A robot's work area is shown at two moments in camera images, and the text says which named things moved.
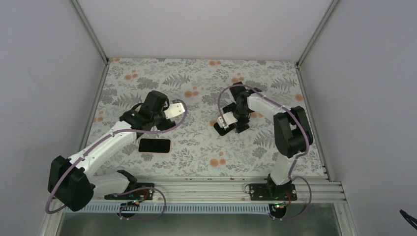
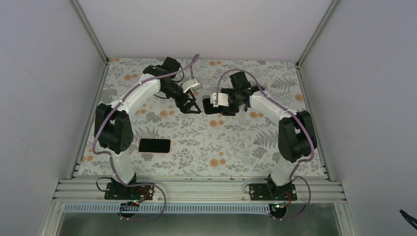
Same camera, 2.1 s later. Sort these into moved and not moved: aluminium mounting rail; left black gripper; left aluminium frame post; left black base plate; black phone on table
Moved: left black gripper
Not moved: left aluminium frame post; black phone on table; left black base plate; aluminium mounting rail
